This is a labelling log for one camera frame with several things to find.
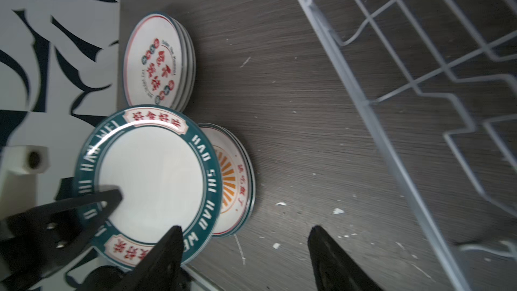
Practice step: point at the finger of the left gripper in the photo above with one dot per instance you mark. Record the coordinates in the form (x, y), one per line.
(39, 242)

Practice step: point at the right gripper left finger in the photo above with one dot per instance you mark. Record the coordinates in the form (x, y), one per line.
(160, 269)

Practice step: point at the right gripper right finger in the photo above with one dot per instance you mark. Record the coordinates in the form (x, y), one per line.
(332, 267)

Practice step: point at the row plate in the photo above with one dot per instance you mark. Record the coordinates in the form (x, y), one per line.
(238, 178)
(168, 174)
(159, 65)

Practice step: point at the white wire dish rack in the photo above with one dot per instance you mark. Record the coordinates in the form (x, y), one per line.
(434, 82)

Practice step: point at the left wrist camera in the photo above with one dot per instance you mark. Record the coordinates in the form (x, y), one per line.
(20, 167)

